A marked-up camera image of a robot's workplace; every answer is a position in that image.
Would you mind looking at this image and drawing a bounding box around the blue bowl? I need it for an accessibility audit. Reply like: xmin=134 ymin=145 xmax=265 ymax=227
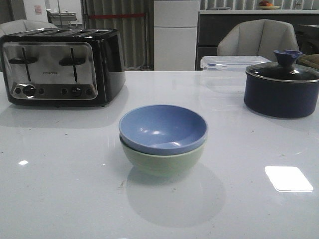
xmin=119 ymin=105 xmax=208 ymax=155

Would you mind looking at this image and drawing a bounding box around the green bowl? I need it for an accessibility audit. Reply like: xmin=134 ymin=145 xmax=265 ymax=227
xmin=120 ymin=139 xmax=205 ymax=177

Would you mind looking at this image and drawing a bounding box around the clear plastic food container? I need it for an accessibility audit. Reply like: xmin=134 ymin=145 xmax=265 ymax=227
xmin=200 ymin=56 xmax=270 ymax=93

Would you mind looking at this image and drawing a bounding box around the white refrigerator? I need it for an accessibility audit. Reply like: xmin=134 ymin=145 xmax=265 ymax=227
xmin=154 ymin=0 xmax=200 ymax=71

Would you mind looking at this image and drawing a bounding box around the red barrier belt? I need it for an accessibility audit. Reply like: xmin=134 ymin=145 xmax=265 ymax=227
xmin=88 ymin=13 xmax=146 ymax=19

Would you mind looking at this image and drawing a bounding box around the dark blue pot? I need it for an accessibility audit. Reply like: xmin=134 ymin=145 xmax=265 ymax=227
xmin=244 ymin=74 xmax=319 ymax=119

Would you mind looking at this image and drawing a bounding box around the black and chrome toaster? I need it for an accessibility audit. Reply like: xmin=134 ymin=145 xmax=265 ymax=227
xmin=0 ymin=28 xmax=125 ymax=107

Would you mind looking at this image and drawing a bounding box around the beige armchair right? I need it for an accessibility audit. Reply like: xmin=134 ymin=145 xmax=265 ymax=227
xmin=217 ymin=19 xmax=299 ymax=61

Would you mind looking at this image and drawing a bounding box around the beige armchair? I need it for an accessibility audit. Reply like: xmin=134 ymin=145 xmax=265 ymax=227
xmin=0 ymin=19 xmax=57 ymax=37
xmin=217 ymin=19 xmax=299 ymax=61

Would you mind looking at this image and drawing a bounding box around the glass pot lid blue knob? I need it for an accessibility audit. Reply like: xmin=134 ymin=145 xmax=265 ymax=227
xmin=246 ymin=50 xmax=319 ymax=83

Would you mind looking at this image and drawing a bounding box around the fruit plate on counter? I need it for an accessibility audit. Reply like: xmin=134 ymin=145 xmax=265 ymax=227
xmin=258 ymin=0 xmax=280 ymax=10

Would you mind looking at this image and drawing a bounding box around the olive green cushion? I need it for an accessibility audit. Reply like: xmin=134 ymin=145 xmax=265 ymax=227
xmin=297 ymin=54 xmax=319 ymax=70

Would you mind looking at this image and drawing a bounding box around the beige armchair left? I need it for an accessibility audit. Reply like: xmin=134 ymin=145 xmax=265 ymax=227
xmin=0 ymin=19 xmax=57 ymax=37

